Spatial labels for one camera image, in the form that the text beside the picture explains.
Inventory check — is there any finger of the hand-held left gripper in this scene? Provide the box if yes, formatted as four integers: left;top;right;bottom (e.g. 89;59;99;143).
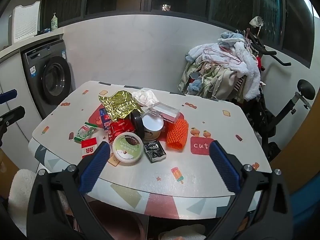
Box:
0;106;26;147
0;89;17;105

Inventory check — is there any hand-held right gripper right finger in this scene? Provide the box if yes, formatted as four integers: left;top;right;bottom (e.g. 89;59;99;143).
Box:
209;140;294;240

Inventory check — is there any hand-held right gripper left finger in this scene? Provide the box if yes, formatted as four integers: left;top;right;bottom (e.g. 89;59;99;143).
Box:
26;141;112;240

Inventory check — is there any red and white small box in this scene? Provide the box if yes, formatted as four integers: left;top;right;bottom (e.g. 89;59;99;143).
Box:
81;137;98;158

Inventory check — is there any green candy wrapper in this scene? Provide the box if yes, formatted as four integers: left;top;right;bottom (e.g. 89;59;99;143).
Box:
74;122;98;143

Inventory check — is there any green round tub lid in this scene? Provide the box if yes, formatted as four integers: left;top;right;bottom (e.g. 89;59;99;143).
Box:
112;133;144;165

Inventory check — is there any red snack packet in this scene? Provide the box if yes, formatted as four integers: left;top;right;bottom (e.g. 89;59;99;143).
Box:
108;119;137;143

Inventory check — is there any blue snack packet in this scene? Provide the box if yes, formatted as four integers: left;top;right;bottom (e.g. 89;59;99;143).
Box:
99;108;112;130

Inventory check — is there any orange foam fruit net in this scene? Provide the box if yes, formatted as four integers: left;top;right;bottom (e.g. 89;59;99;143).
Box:
166;119;189;150

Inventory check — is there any brown round trash bin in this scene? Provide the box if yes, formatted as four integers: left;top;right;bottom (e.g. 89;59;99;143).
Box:
84;200;149;240

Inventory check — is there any black round ribbed lid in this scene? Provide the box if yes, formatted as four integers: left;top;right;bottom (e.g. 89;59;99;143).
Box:
130;110;145;140

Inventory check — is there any black small packet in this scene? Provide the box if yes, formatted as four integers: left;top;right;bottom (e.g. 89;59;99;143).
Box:
143;140;167;164

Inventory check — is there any gold foil wrapper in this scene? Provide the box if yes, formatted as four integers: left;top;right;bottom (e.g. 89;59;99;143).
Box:
98;90;143;128

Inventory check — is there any clear plastic box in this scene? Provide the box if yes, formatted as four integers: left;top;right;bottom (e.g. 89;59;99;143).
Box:
146;102;180;123

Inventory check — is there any white tissue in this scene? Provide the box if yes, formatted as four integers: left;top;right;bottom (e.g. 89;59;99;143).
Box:
132;89;160;107

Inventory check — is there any white cabinet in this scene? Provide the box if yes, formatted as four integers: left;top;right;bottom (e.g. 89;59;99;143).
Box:
0;27;65;160

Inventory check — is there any grey washing machine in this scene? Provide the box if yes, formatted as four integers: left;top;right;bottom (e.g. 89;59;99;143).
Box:
20;39;75;119

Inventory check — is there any black exercise bike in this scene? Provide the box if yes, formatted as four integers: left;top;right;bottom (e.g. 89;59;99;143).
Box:
235;27;316;163

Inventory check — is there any white perforated laundry basket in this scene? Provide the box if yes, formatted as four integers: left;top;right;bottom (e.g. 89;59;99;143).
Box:
12;1;41;44

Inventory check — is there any wooden door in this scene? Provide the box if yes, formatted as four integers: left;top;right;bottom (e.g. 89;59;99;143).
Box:
271;112;320;195

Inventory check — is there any pump soap bottle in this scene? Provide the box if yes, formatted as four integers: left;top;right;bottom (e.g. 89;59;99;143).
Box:
51;12;59;32

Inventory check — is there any pile of clothes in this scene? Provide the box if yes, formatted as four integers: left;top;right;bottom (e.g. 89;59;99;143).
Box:
179;31;263;102

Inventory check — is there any large blue object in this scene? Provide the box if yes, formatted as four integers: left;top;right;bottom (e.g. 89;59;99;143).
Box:
287;180;320;240

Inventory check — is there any pink wire hanger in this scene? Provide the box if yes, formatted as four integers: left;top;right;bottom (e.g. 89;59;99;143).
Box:
197;47;242;65

